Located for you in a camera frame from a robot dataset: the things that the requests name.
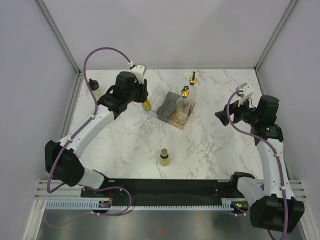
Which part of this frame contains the tall bottle gold pourer brown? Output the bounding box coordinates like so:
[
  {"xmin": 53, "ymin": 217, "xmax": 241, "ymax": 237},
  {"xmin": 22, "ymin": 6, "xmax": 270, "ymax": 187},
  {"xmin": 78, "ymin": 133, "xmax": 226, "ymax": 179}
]
[{"xmin": 188, "ymin": 71, "xmax": 197, "ymax": 113}]

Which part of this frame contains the tall clear bottle gold pourer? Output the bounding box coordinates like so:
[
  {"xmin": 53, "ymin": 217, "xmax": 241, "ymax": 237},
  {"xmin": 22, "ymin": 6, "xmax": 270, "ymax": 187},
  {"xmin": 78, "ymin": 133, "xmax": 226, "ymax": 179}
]
[{"xmin": 175, "ymin": 85, "xmax": 191, "ymax": 123}]

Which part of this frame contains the right aluminium frame post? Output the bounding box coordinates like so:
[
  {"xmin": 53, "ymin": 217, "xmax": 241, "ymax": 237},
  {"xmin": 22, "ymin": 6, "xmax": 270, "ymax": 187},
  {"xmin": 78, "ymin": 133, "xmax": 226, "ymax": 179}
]
[{"xmin": 254, "ymin": 0, "xmax": 300, "ymax": 73}]

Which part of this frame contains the aluminium frame post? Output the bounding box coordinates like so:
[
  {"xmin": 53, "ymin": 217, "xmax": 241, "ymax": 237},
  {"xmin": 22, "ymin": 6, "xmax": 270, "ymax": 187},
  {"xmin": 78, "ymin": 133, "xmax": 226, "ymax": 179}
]
[
  {"xmin": 34, "ymin": 0, "xmax": 81, "ymax": 76},
  {"xmin": 254, "ymin": 0, "xmax": 300, "ymax": 73}
]

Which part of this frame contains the white slotted cable duct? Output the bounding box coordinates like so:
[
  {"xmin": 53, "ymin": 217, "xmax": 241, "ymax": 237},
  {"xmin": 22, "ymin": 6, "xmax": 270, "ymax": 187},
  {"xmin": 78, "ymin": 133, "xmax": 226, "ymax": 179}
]
[{"xmin": 45, "ymin": 199, "xmax": 236, "ymax": 211}]

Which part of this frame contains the aluminium rail left side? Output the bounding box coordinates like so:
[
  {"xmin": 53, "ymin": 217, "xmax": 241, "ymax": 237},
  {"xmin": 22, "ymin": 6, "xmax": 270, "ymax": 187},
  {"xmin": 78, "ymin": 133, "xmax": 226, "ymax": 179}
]
[{"xmin": 57, "ymin": 72, "xmax": 84, "ymax": 140}]

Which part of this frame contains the aluminium rail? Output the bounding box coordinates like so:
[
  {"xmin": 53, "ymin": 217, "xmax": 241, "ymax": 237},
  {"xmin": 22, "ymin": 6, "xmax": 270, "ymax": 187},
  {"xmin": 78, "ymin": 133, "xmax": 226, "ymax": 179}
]
[
  {"xmin": 34, "ymin": 178, "xmax": 308, "ymax": 201},
  {"xmin": 57, "ymin": 72, "xmax": 84, "ymax": 140}
]

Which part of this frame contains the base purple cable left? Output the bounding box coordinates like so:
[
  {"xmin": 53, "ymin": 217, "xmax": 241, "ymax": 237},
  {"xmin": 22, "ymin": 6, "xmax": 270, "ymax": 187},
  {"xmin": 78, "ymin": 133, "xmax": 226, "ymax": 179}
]
[{"xmin": 82, "ymin": 186, "xmax": 133, "ymax": 216}]

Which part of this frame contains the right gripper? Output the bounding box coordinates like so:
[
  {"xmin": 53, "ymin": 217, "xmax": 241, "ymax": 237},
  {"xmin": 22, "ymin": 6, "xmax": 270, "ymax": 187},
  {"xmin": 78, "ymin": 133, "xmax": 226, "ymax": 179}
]
[{"xmin": 215, "ymin": 94, "xmax": 261, "ymax": 126}]

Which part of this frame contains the small yellow label bottle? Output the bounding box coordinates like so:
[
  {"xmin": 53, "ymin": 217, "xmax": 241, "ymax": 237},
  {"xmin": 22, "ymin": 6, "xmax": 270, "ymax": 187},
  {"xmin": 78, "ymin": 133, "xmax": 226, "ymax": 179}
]
[
  {"xmin": 160, "ymin": 148, "xmax": 170, "ymax": 166},
  {"xmin": 141, "ymin": 99, "xmax": 152, "ymax": 112}
]

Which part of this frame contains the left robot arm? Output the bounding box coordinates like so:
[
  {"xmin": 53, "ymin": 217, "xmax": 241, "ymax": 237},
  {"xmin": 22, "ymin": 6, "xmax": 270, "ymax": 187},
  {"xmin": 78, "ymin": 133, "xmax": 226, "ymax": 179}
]
[{"xmin": 44, "ymin": 65, "xmax": 148, "ymax": 198}]

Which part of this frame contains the clear plastic bin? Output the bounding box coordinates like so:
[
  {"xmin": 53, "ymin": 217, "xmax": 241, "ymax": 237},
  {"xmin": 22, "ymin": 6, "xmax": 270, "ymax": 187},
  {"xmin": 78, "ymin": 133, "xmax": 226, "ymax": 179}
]
[{"xmin": 145, "ymin": 86, "xmax": 169, "ymax": 119}]

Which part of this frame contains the shaker jar black cap left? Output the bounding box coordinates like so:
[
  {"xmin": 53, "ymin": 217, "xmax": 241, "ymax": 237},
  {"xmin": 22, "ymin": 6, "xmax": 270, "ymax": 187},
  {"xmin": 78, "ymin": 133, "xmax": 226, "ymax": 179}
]
[{"xmin": 88, "ymin": 78, "xmax": 101, "ymax": 100}]

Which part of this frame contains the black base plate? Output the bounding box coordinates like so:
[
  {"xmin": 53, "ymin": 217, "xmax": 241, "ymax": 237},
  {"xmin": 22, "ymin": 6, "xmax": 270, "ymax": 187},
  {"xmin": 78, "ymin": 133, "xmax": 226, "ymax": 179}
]
[{"xmin": 79, "ymin": 177, "xmax": 251, "ymax": 207}]

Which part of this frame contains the left aluminium frame post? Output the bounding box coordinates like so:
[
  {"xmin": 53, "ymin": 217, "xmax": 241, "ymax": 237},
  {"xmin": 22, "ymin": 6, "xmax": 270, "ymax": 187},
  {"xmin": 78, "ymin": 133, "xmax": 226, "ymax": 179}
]
[{"xmin": 34, "ymin": 0, "xmax": 81, "ymax": 76}]

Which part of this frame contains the aluminium front rail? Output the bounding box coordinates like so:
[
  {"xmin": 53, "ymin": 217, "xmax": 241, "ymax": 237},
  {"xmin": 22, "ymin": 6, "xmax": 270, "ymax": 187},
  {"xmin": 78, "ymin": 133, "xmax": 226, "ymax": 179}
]
[{"xmin": 34, "ymin": 178, "xmax": 308, "ymax": 201}]

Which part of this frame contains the smoky grey plastic bin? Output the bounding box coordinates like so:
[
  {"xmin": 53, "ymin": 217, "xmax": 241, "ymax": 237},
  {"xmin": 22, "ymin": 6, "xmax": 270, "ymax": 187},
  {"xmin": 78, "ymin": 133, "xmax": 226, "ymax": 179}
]
[{"xmin": 156, "ymin": 91, "xmax": 180, "ymax": 124}]

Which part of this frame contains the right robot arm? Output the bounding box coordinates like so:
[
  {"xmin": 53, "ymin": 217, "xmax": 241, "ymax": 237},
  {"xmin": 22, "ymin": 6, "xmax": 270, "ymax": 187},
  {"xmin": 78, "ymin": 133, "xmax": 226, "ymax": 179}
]
[{"xmin": 215, "ymin": 90, "xmax": 305, "ymax": 240}]

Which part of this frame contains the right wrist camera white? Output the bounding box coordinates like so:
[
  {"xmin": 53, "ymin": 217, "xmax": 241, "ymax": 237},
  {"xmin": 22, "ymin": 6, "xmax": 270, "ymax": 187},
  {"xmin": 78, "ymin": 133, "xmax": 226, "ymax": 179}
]
[{"xmin": 235, "ymin": 82, "xmax": 254, "ymax": 107}]

